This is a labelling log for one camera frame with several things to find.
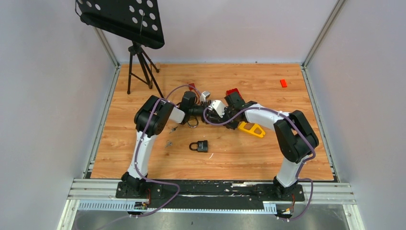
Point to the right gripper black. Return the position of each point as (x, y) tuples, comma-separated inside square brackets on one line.
[(223, 120)]

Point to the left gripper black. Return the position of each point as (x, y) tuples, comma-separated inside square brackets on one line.
[(206, 104)]

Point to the black padlock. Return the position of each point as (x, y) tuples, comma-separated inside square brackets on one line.
[(199, 146)]

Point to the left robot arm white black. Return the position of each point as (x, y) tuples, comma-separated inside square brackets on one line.
[(150, 121)]

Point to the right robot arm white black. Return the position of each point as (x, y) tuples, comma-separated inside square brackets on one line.
[(296, 138)]

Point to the brass padlock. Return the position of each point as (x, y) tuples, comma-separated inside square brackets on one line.
[(192, 123)]

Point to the yellow triangular plastic piece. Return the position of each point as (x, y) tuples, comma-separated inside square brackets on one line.
[(252, 129)]

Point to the red toy brick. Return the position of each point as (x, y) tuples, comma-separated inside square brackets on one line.
[(231, 91)]

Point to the small red block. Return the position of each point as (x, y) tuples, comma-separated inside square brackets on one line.
[(283, 83)]

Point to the black music stand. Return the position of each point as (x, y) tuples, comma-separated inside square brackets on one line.
[(135, 20)]

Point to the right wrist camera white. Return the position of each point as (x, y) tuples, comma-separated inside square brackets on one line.
[(218, 106)]

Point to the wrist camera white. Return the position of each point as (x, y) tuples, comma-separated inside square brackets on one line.
[(218, 106), (204, 96)]

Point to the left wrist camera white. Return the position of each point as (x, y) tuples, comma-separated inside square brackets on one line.
[(204, 96)]

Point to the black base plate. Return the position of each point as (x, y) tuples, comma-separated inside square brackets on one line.
[(192, 193)]

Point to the slotted cable duct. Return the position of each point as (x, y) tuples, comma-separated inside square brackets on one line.
[(133, 206)]

